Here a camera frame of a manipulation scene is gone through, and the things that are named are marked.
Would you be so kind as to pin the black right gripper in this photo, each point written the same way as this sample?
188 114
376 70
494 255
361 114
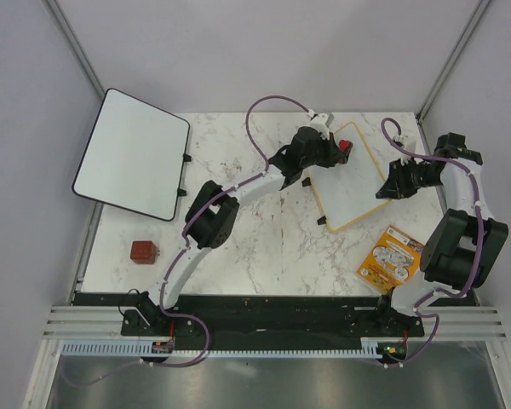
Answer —
395 187

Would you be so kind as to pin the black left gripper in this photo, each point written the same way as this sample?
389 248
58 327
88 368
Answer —
334 153

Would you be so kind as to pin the red bone-shaped eraser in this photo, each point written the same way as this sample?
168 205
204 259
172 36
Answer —
345 146

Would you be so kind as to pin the yellow framed small whiteboard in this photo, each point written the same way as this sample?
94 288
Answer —
346 193

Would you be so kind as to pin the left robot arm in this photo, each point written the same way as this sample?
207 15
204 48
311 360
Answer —
213 213

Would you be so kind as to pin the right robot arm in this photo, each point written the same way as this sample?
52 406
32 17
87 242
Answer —
464 246

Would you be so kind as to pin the large black framed whiteboard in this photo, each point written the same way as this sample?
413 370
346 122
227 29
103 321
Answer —
134 158

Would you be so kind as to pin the orange printed packet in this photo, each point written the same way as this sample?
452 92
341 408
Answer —
392 262

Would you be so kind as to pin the red-brown cube block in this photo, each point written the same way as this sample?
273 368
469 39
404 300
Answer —
144 252

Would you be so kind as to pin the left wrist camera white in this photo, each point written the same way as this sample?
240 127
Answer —
321 121

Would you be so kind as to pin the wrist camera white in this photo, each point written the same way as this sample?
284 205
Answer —
321 121
405 143

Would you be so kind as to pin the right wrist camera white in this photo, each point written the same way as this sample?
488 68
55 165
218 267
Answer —
405 143

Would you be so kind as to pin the white slotted cable duct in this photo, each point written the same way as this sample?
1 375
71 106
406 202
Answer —
156 349

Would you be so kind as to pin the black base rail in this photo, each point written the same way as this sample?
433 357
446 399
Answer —
273 322

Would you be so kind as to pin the aluminium frame rail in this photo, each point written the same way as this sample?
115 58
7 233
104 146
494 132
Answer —
473 323

